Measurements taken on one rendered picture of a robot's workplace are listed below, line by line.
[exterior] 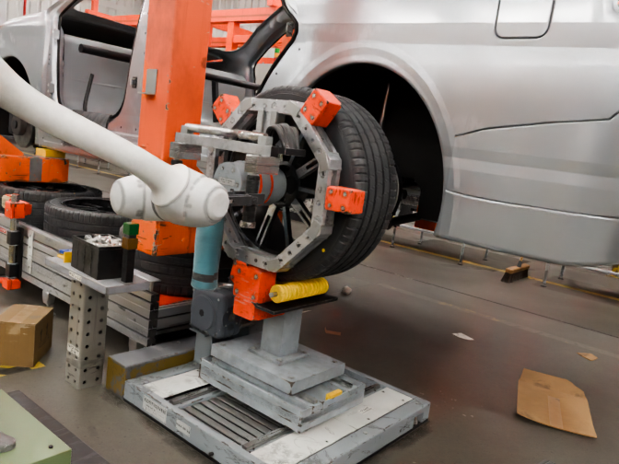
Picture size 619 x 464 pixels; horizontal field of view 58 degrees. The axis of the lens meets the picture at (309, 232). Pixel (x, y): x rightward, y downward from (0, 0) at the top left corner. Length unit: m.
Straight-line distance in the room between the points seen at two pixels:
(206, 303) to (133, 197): 0.94
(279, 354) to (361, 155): 0.78
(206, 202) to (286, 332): 0.98
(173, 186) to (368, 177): 0.75
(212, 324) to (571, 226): 1.26
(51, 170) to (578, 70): 3.19
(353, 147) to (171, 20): 0.80
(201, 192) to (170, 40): 1.02
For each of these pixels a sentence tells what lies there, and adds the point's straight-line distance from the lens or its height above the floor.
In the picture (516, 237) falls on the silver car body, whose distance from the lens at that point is 1.85.
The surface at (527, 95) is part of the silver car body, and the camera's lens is 1.86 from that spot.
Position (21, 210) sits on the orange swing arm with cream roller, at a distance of 3.21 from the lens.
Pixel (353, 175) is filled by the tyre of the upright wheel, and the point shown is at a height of 0.92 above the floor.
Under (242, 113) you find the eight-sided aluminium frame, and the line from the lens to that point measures 1.91.
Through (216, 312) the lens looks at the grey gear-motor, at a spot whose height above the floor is 0.34.
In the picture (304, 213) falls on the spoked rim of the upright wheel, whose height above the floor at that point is 0.77.
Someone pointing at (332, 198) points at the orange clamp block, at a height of 0.85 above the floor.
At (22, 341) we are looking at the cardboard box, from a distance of 2.48.
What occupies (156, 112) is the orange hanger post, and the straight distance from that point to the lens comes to 2.12.
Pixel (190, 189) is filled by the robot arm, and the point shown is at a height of 0.88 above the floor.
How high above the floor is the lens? 1.01
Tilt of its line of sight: 9 degrees down
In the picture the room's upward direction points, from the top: 8 degrees clockwise
